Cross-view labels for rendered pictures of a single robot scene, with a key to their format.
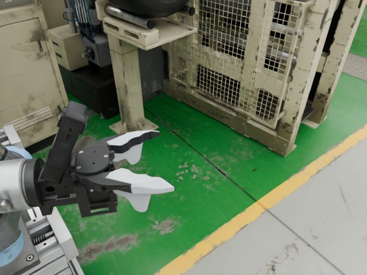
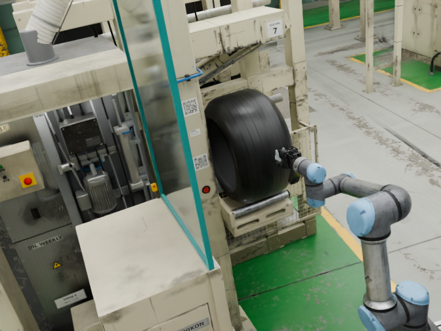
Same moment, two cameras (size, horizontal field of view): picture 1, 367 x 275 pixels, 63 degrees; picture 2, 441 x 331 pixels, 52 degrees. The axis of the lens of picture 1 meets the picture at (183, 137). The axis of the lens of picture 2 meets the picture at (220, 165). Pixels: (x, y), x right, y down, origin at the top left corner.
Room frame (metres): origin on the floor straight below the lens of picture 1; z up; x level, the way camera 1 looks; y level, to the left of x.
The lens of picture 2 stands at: (0.78, 2.16, 2.23)
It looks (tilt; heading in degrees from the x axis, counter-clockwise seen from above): 28 degrees down; 297
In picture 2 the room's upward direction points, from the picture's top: 10 degrees counter-clockwise
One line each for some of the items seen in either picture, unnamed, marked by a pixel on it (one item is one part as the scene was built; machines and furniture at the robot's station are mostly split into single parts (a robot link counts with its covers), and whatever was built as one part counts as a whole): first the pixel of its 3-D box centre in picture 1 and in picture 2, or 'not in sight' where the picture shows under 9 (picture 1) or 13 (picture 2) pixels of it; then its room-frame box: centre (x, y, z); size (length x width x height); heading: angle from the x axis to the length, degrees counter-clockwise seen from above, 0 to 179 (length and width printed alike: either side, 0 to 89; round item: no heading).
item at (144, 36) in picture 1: (129, 29); (260, 214); (1.54, 0.28, 0.84); 0.36 x 0.09 x 0.06; 46
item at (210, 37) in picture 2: not in sight; (225, 33); (1.77, -0.12, 1.71); 0.61 x 0.25 x 0.15; 46
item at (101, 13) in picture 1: (128, 3); (218, 203); (1.77, 0.31, 0.90); 0.40 x 0.03 x 0.10; 136
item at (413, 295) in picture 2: not in sight; (410, 301); (0.78, 0.79, 0.88); 0.13 x 0.12 x 0.14; 43
